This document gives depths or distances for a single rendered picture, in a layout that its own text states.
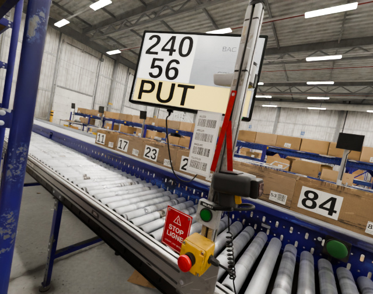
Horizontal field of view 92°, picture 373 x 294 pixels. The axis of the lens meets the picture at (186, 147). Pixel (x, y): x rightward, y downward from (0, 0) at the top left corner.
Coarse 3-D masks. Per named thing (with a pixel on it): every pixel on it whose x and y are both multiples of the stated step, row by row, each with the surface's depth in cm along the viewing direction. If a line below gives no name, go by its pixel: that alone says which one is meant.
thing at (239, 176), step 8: (216, 176) 46; (224, 176) 45; (232, 176) 44; (240, 176) 43; (248, 176) 43; (216, 184) 46; (224, 184) 45; (232, 184) 43; (240, 184) 42; (248, 184) 41; (256, 184) 41; (224, 192) 45; (232, 192) 43; (240, 192) 42; (248, 192) 41; (256, 192) 41; (224, 200) 46; (232, 200) 45; (240, 200) 45; (216, 208) 46; (224, 208) 45; (232, 208) 44
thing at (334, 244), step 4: (332, 240) 77; (336, 240) 77; (328, 244) 78; (332, 244) 77; (336, 244) 76; (340, 244) 75; (328, 248) 77; (332, 248) 76; (336, 248) 76; (340, 248) 75; (344, 248) 74; (332, 252) 76; (336, 252) 76; (340, 252) 75; (344, 252) 74; (336, 256) 76; (340, 256) 75; (344, 256) 74
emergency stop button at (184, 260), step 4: (180, 256) 46; (184, 256) 45; (180, 260) 45; (184, 260) 45; (188, 260) 44; (180, 264) 45; (184, 264) 44; (188, 264) 44; (180, 268) 45; (184, 268) 44; (188, 268) 44
